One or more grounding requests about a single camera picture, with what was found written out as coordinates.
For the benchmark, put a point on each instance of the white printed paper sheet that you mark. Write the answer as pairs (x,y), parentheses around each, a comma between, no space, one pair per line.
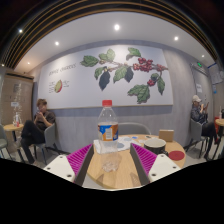
(125,141)

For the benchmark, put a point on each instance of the flat round red coaster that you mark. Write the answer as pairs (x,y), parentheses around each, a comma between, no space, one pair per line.
(176,155)

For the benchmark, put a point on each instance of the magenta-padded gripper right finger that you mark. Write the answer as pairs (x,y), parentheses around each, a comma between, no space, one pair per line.
(165,166)

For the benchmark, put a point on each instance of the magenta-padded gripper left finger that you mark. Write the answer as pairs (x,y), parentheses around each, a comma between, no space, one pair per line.
(58,166)

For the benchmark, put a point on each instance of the brown cardboard box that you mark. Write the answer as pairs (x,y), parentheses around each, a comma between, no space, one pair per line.
(166,135)

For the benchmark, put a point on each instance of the green exit sign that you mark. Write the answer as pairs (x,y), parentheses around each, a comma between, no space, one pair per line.
(199,64)

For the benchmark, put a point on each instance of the group of ceiling lights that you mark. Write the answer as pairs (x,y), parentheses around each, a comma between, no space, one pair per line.
(116,27)

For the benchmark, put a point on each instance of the clear red-capped drink bottle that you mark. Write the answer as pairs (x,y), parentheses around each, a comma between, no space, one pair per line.
(108,131)

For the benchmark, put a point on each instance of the white wall notice board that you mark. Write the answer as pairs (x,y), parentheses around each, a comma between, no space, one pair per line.
(215,73)

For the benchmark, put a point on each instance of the grey chair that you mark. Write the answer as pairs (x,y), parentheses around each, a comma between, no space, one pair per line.
(133,128)
(195,131)
(50,135)
(2,140)

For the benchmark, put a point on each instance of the coffee plant wall picture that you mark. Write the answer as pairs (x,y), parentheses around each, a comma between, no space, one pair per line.
(76,86)

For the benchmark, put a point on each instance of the small white wall notice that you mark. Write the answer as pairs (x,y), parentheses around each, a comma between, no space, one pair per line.
(199,88)

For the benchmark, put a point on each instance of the black mug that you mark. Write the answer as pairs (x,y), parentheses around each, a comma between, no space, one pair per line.
(155,146)

